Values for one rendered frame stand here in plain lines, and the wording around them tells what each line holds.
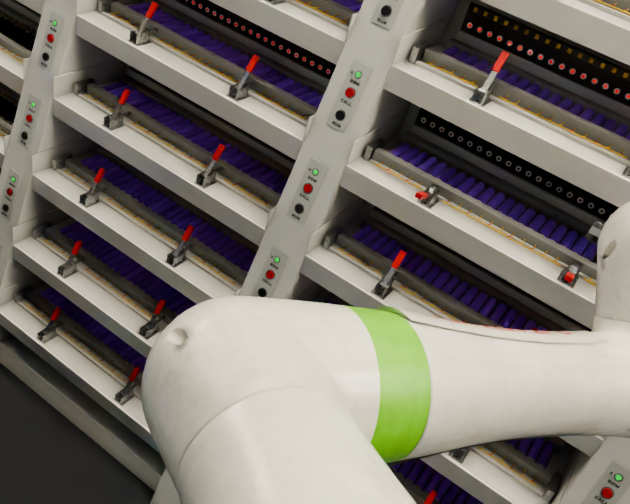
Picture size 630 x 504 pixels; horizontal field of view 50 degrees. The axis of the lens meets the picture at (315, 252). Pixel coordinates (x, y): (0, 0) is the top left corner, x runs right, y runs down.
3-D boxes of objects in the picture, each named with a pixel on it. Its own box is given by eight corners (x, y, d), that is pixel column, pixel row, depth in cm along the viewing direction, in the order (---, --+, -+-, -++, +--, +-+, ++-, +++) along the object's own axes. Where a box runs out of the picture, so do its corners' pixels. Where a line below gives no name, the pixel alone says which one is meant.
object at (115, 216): (228, 326, 141) (239, 277, 132) (32, 189, 160) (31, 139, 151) (284, 282, 155) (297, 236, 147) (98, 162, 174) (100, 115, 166)
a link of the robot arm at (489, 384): (440, 320, 46) (353, 297, 56) (420, 485, 46) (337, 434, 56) (738, 334, 64) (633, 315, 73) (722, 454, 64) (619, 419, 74)
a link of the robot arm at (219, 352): (145, 545, 39) (194, 377, 34) (111, 400, 49) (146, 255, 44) (398, 513, 48) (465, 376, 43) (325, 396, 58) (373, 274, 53)
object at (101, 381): (170, 462, 154) (177, 425, 145) (-5, 321, 173) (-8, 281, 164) (226, 410, 169) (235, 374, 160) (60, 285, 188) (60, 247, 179)
